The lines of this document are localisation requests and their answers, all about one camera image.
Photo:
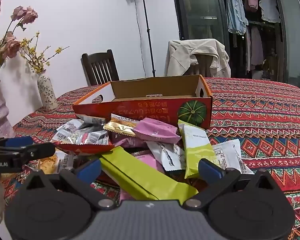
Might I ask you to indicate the dark wooden chair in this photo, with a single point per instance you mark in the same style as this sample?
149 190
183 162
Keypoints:
100 57

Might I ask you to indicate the long green snack packet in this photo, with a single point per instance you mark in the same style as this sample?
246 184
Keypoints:
140 177

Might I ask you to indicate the red snack packet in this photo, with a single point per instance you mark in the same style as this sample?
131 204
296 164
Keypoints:
82 149

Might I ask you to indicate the red cardboard box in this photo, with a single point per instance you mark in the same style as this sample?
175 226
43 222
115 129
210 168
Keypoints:
145 107

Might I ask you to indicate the white blouse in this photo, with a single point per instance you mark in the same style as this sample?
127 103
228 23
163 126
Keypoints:
268 7

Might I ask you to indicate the wooden chair under jacket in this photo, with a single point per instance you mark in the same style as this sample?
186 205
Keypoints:
202 65

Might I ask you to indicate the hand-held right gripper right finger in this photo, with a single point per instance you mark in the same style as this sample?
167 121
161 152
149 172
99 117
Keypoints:
210 171

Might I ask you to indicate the orange cracker snack packet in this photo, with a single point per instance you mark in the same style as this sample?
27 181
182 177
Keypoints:
48 163

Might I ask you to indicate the pink snack packet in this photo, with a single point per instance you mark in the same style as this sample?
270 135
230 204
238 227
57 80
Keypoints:
147 160
156 132

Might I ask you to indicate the grey white snack packet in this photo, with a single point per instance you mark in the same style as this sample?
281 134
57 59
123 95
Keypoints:
65 132

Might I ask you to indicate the dark purple snack packet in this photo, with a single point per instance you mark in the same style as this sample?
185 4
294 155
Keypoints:
130 142

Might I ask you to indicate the beige jacket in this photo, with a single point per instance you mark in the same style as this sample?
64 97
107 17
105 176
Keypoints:
180 57

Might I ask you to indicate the yellow flower branches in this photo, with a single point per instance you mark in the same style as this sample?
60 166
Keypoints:
37 67

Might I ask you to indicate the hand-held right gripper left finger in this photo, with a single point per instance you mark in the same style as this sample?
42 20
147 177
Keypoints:
90 171

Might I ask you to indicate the pale pink hanging clothes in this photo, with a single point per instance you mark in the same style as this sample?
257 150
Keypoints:
256 47

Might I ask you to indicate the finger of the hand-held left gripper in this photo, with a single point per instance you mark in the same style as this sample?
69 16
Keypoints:
17 141
38 151

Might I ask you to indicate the pink roses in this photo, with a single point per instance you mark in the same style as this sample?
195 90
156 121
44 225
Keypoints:
27 15

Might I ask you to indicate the glass door wardrobe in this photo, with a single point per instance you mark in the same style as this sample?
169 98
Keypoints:
202 17

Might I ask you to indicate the green white snack packet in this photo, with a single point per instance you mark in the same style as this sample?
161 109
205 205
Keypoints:
197 145

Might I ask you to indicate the light blue shirt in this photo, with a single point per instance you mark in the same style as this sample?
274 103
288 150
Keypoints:
236 10

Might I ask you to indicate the small floral vase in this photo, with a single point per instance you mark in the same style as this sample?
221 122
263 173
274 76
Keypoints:
46 92

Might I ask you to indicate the gold snack packet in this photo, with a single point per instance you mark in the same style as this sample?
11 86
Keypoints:
120 127

